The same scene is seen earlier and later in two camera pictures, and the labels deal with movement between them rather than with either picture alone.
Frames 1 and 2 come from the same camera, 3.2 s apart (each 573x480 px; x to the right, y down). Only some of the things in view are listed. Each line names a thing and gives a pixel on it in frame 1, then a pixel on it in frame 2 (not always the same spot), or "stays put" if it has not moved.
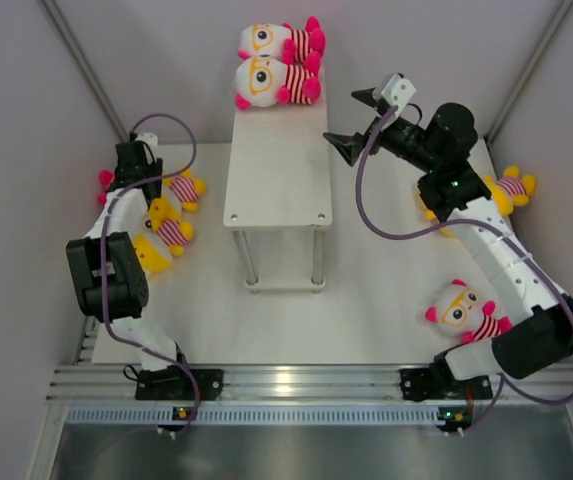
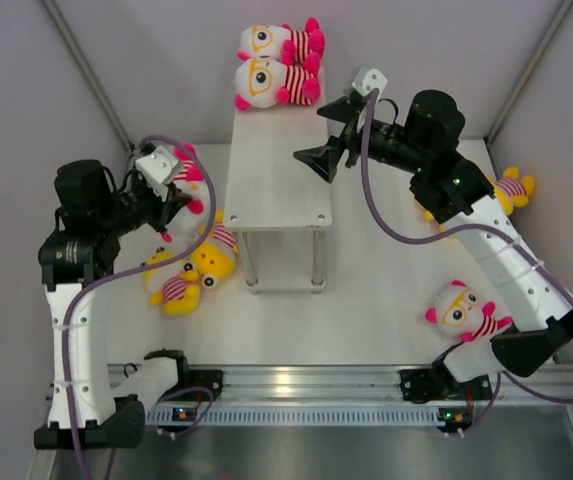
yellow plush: (431, 217) stays put
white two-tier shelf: (279, 193) stays put
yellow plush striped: (185, 189) -> (214, 260)
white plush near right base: (461, 312) stays put
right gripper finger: (349, 148) -> (323, 159)
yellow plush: (510, 190) stays put
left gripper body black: (154, 171) -> (138, 207)
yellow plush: (164, 217) -> (174, 293)
